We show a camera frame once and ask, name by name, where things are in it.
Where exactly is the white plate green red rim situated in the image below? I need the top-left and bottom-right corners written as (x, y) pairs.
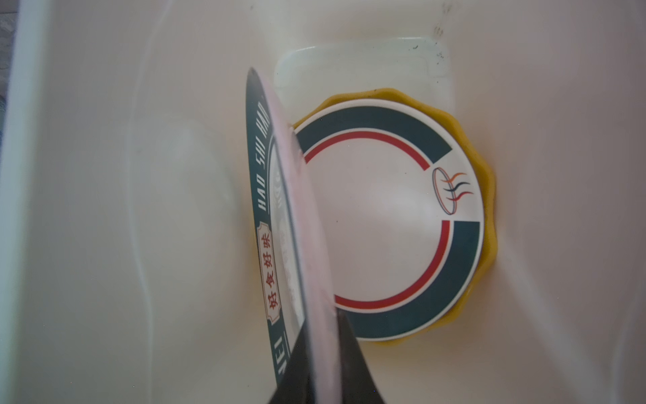
top-left (293, 98), bottom-right (486, 342)

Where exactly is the white plastic bin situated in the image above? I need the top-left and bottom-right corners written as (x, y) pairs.
top-left (1, 1), bottom-right (645, 403)

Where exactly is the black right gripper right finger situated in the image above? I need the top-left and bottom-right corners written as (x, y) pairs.
top-left (337, 310), bottom-right (385, 404)

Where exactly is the white plate green text rim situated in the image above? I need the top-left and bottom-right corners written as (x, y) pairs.
top-left (246, 68), bottom-right (343, 403)

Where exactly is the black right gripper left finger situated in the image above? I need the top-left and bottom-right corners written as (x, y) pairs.
top-left (268, 324), bottom-right (316, 404)

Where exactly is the yellow polka dot plate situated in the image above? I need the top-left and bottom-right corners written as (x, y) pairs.
top-left (292, 88), bottom-right (499, 347)

